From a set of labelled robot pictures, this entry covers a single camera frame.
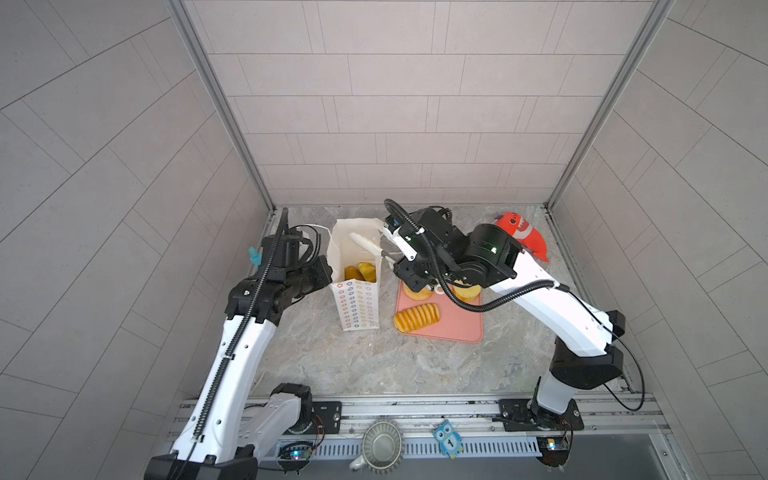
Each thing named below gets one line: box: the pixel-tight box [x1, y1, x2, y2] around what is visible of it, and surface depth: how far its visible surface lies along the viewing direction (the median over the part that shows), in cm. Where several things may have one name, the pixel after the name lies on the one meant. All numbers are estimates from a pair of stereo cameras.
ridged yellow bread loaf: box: [393, 303, 441, 334], surface depth 86 cm
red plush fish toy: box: [494, 212, 550, 263], surface depth 103 cm
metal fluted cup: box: [362, 420, 405, 475], surface depth 68 cm
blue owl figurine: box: [432, 419, 463, 459], surface depth 69 cm
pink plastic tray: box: [397, 281, 483, 344], surface depth 87 cm
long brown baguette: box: [344, 266, 366, 281], surface depth 94 cm
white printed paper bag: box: [327, 218, 383, 331], surface depth 77 cm
